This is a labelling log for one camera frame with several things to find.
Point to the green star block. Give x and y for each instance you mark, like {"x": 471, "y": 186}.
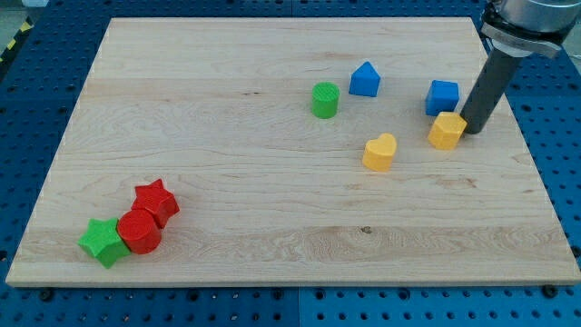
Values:
{"x": 102, "y": 242}

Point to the wooden board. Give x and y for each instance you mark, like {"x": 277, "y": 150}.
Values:
{"x": 270, "y": 194}

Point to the red star block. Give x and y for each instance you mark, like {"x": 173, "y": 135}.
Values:
{"x": 155, "y": 199}

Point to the blue pentagon house block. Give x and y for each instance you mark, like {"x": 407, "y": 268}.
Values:
{"x": 365, "y": 81}

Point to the red cylinder block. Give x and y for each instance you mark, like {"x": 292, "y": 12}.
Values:
{"x": 139, "y": 231}

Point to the blue cube block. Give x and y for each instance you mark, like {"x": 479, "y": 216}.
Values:
{"x": 443, "y": 96}

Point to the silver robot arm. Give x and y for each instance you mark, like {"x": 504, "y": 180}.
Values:
{"x": 516, "y": 29}

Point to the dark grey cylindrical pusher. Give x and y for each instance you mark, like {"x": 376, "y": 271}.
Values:
{"x": 489, "y": 87}

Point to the yellow heart block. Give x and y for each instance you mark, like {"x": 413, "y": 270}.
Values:
{"x": 379, "y": 152}

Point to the yellow hexagon block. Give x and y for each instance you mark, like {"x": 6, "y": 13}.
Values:
{"x": 446, "y": 131}

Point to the green cylinder block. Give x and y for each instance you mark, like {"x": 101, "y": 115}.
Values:
{"x": 325, "y": 100}

